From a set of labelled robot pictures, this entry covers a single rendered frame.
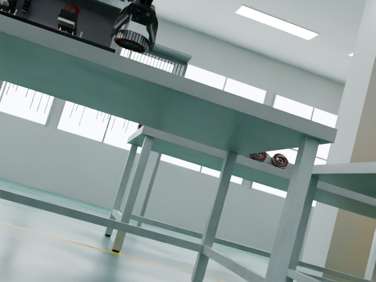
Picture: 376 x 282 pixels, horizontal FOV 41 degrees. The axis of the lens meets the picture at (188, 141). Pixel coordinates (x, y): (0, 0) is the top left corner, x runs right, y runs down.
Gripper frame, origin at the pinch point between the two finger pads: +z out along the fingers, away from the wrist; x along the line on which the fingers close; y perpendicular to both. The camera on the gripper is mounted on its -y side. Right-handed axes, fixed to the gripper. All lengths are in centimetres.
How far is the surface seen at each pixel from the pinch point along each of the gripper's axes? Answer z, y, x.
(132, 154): 126, -171, 31
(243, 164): 76, -106, 90
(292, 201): 27, 20, 66
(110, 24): 8.4, -47.4, -9.3
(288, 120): 4, 10, 56
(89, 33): 13.9, -44.2, -16.3
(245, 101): 2.9, 9.0, 40.4
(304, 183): 21, 16, 69
